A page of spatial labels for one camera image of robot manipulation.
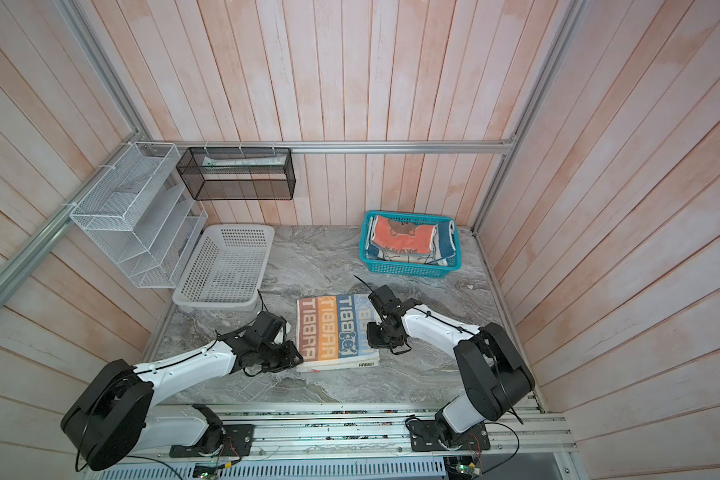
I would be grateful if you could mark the white laundry basket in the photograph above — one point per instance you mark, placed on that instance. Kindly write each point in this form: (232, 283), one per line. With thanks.
(226, 268)

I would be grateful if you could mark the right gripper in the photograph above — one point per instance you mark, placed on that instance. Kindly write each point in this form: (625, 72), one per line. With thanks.
(374, 340)

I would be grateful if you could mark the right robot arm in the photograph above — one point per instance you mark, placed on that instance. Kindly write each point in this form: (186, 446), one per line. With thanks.
(494, 374)

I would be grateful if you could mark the teal plastic basket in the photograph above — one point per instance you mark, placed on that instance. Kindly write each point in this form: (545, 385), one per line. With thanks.
(409, 269)

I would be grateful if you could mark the white wire mesh shelf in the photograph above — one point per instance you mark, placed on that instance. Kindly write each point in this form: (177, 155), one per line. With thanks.
(141, 217)

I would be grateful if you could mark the red orange towel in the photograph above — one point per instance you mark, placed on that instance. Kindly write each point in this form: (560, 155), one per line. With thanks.
(401, 237)

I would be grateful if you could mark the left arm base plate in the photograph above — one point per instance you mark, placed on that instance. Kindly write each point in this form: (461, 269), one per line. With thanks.
(228, 440)

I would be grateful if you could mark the blue patterned towel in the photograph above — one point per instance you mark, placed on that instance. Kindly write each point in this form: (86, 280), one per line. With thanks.
(444, 247)

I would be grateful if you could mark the black wire mesh basket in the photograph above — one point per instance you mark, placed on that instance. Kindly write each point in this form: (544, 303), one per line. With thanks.
(238, 173)

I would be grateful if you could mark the small patterned cloth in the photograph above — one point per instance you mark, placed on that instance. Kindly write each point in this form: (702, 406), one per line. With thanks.
(332, 333)

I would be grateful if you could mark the aluminium frame rail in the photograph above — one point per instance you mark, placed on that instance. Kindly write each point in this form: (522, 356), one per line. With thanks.
(352, 147)

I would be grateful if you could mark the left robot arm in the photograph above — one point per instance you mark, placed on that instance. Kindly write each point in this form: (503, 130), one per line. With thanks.
(122, 411)

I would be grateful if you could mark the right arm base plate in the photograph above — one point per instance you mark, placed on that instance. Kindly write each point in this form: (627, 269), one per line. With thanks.
(436, 435)

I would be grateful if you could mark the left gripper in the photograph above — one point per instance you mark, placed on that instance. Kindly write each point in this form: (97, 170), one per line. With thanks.
(289, 359)

